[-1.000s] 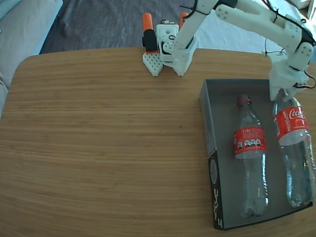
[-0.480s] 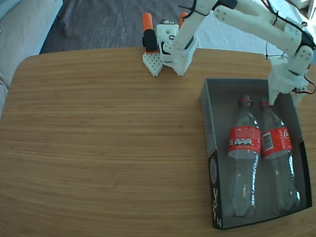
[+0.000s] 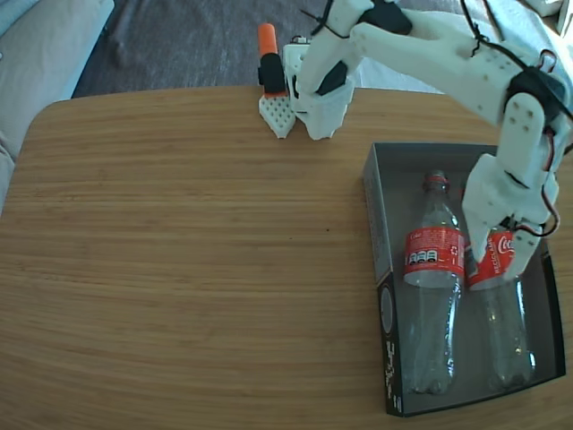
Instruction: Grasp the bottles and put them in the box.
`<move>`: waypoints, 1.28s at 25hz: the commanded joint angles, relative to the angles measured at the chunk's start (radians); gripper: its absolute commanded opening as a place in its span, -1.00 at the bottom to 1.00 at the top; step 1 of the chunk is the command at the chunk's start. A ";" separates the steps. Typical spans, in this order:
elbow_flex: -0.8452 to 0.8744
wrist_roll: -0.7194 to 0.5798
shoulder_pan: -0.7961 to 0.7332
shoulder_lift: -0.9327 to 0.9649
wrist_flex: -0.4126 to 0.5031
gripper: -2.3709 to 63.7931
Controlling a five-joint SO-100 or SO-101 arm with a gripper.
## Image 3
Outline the clear bottle with red label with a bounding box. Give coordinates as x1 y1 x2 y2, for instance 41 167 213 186
459 185 537 391
402 168 466 396

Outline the grey cardboard box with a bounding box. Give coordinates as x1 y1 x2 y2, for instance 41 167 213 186
360 142 569 420

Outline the blue grey blanket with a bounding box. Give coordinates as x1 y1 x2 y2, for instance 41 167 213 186
485 0 573 113

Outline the orange and black clamp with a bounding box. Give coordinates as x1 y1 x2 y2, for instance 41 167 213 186
256 21 287 99

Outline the dark grey rug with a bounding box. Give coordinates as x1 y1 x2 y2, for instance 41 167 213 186
71 0 492 100

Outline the light grey sofa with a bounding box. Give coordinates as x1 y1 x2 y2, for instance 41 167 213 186
0 0 115 214

